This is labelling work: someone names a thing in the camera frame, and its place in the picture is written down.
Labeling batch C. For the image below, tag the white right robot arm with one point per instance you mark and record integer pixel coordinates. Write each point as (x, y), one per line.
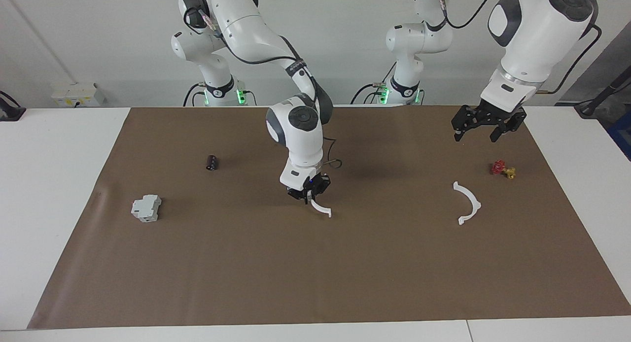
(296, 145)

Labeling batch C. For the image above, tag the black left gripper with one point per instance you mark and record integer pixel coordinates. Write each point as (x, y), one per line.
(493, 113)

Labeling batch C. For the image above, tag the blue crate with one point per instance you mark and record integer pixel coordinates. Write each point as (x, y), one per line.
(622, 135)

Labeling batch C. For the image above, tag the red yellow valve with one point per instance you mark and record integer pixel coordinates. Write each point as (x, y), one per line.
(499, 167)

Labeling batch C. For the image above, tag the white circuit breaker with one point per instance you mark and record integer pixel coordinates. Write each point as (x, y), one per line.
(145, 209)

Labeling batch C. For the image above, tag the black cylindrical capacitor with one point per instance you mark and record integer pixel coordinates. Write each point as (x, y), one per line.
(212, 163)

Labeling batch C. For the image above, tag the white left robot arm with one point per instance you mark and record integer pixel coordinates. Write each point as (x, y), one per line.
(537, 36)

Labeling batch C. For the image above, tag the brown paper table mat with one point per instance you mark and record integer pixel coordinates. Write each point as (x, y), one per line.
(315, 273)

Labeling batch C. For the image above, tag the black clamp mount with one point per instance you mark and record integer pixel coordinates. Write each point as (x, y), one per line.
(10, 113)

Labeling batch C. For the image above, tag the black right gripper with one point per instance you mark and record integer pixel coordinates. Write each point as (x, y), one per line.
(315, 184)

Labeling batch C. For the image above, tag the white wall socket box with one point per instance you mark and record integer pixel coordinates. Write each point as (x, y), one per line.
(76, 94)

